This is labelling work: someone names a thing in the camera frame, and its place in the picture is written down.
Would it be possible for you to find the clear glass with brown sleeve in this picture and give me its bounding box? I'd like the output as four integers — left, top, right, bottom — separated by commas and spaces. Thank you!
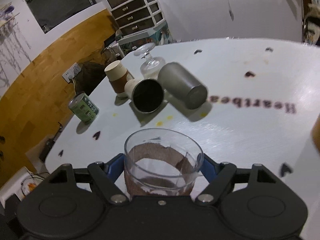
124, 128, 204, 196

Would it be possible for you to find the beige brown paper cup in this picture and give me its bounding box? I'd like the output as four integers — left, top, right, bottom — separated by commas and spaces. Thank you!
104, 60, 133, 99

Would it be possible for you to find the tall brown bamboo cup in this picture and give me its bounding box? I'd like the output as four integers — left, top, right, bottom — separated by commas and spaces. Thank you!
311, 115, 320, 152

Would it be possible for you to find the green tin can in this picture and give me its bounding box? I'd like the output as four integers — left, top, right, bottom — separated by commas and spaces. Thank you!
68, 92, 99, 125

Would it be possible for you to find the cream mug with dark interior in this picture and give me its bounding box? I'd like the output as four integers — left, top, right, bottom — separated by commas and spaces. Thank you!
124, 79, 164, 114

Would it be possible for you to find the grey metal tumbler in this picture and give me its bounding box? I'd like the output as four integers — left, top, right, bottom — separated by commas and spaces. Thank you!
158, 62, 208, 109

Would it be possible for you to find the upturned clear wine glass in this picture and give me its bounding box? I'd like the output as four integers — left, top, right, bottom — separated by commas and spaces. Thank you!
134, 42, 166, 80

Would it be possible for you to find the white drawer cabinet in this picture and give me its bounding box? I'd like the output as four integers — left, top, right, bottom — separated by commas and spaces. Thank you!
111, 0, 165, 36

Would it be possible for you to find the white wall power socket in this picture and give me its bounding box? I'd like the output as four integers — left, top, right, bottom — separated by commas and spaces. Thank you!
62, 63, 81, 83

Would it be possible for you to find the macrame wall hanger shelf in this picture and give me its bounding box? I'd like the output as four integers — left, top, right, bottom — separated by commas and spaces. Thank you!
1, 2, 32, 88

